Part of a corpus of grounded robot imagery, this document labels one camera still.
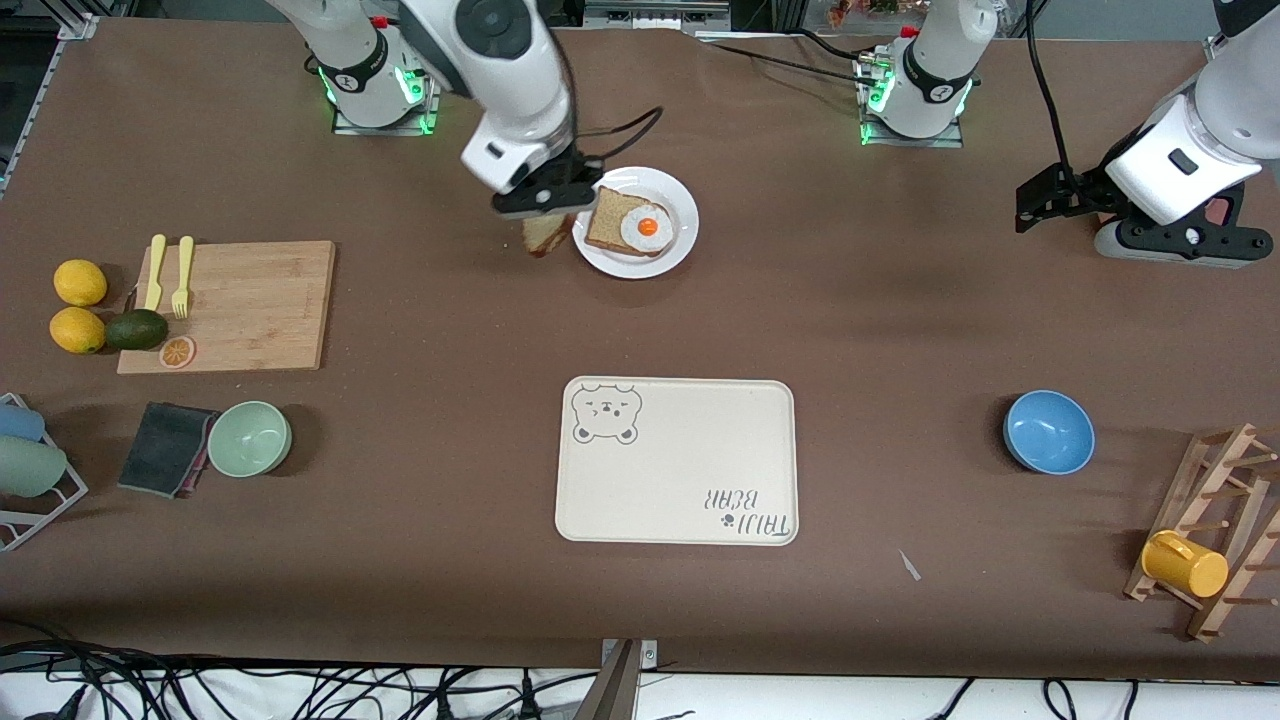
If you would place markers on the cream bear print tray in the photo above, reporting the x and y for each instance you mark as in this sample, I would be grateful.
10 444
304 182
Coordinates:
690 450

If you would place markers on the aluminium frame rail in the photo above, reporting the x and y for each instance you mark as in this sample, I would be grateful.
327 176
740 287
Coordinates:
45 100

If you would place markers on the wooden mug rack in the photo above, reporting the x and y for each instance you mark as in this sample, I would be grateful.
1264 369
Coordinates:
1240 520

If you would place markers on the light blue cup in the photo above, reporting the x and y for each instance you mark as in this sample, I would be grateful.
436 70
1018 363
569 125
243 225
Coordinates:
20 422

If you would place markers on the plain brown bread slice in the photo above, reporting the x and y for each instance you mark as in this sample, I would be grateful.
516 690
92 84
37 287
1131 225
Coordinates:
548 235

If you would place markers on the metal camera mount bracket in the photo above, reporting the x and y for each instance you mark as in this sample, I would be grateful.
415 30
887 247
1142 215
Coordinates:
622 680

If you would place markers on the toy fried egg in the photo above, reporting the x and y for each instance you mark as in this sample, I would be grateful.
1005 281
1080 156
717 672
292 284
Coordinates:
648 228

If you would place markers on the metal background frame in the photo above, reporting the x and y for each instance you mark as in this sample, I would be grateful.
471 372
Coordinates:
655 14

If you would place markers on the blue bowl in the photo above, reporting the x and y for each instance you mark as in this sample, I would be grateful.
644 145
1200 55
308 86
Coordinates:
1048 432

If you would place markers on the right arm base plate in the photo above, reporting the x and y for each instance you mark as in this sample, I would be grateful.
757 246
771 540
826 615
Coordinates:
345 122

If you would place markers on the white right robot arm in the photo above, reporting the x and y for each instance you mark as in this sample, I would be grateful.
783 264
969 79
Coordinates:
510 90

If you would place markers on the yellow lemon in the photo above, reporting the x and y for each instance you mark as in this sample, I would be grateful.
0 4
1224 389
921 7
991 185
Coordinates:
80 283
77 330

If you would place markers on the wooden cutting board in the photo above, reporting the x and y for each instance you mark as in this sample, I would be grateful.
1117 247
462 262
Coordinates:
260 300

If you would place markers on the small white paper scrap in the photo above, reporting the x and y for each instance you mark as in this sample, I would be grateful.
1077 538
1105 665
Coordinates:
910 566

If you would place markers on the yellow plastic knife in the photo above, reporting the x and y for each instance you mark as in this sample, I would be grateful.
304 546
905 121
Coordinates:
155 265

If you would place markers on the toy orange slice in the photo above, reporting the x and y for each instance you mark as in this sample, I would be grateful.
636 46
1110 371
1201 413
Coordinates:
177 352

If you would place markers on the bread slice under egg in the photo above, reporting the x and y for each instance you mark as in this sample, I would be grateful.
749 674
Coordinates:
603 230

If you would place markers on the pale green cup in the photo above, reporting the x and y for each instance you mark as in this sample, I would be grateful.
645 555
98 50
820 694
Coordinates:
30 466

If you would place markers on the white round plate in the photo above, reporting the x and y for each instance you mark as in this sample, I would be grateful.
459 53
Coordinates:
684 215

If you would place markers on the yellow plastic fork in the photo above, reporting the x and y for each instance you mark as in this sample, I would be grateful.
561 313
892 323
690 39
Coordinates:
184 270

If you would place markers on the yellow mug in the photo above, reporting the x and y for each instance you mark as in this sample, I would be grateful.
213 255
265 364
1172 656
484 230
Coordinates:
1185 566

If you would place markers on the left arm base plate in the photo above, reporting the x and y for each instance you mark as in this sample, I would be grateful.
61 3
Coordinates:
915 141

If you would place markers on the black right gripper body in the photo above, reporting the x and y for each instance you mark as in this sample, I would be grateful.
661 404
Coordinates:
572 172

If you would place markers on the pale green bowl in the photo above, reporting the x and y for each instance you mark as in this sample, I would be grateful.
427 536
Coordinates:
250 438

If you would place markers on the dark green avocado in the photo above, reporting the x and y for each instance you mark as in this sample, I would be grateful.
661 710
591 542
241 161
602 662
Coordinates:
136 330

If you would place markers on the dark grey sponge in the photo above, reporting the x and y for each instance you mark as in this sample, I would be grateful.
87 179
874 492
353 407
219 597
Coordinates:
165 448

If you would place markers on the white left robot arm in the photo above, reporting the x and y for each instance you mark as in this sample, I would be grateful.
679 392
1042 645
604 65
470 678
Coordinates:
1230 110

